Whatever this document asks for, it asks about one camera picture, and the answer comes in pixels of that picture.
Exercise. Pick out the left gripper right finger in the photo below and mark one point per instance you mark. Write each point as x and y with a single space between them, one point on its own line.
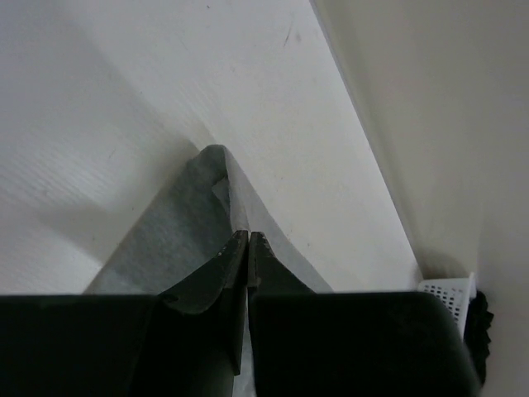
349 344

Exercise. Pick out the grey tank top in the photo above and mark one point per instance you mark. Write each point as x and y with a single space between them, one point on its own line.
185 226

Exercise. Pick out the black tank tops pile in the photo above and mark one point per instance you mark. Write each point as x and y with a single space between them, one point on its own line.
477 340

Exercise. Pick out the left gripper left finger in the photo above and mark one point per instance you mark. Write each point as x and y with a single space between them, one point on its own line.
194 342

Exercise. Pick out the white plastic basket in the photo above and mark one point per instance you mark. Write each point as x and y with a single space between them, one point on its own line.
455 293

